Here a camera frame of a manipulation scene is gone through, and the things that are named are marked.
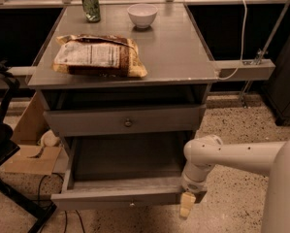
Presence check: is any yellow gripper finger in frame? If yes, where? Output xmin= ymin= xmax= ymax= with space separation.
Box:
xmin=179 ymin=191 xmax=196 ymax=218

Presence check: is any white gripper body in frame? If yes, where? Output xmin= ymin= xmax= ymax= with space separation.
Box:
xmin=181 ymin=164 xmax=210 ymax=193

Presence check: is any grey drawer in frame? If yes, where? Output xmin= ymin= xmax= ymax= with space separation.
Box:
xmin=50 ymin=136 xmax=208 ymax=212
xmin=44 ymin=105 xmax=206 ymax=137

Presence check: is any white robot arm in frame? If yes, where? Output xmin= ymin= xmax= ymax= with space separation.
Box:
xmin=179 ymin=135 xmax=290 ymax=233

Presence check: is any grey top drawer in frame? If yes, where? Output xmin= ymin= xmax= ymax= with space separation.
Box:
xmin=44 ymin=105 xmax=206 ymax=137

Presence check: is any grey drawer cabinet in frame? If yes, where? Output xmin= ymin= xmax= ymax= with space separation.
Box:
xmin=27 ymin=2 xmax=219 ymax=212

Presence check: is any dark cabinet at right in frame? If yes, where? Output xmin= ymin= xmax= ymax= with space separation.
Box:
xmin=264 ymin=35 xmax=290 ymax=125

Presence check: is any metal diagonal rod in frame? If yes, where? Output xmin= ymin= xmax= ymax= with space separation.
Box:
xmin=239 ymin=0 xmax=290 ymax=108

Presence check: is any white paper roll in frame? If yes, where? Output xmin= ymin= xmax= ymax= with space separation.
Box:
xmin=41 ymin=130 xmax=60 ymax=147

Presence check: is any cardboard box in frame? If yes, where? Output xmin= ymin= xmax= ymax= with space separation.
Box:
xmin=4 ymin=94 xmax=61 ymax=175

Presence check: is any brown chip bag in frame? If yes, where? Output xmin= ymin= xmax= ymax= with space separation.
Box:
xmin=52 ymin=34 xmax=147 ymax=78

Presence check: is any white bowl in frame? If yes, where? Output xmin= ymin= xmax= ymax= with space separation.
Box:
xmin=127 ymin=4 xmax=158 ymax=29

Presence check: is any green soda can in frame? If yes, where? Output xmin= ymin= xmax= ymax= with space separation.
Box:
xmin=81 ymin=0 xmax=101 ymax=22

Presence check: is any black floor cable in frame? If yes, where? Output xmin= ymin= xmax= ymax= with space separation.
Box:
xmin=37 ymin=173 xmax=86 ymax=233

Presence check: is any white cable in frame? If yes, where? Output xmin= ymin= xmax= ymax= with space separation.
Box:
xmin=216 ymin=0 xmax=248 ymax=82

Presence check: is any black stand frame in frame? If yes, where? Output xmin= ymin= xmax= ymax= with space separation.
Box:
xmin=0 ymin=63 xmax=56 ymax=233

